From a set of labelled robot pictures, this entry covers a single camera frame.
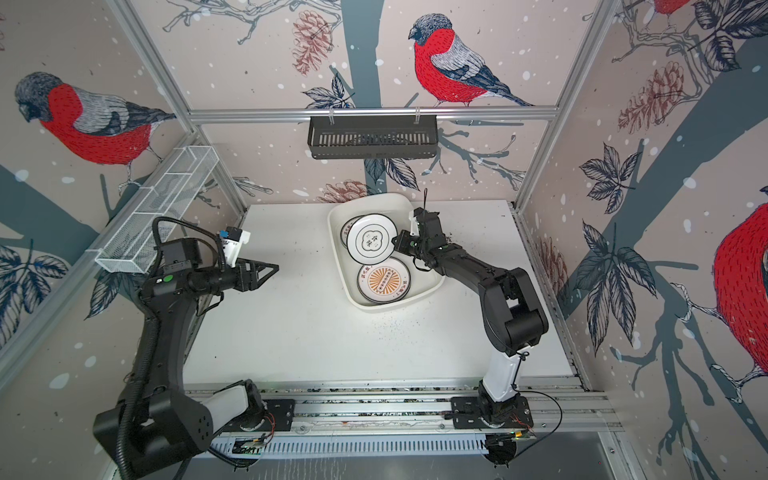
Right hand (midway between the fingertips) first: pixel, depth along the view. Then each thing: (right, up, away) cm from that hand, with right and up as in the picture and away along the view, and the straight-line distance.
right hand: (390, 242), depth 93 cm
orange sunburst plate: (-17, +5, +19) cm, 25 cm away
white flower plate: (-7, +1, +3) cm, 8 cm away
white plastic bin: (+2, +13, +19) cm, 23 cm away
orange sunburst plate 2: (-2, -14, +3) cm, 14 cm away
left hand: (-32, -6, -19) cm, 37 cm away
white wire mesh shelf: (-63, +11, -13) cm, 65 cm away
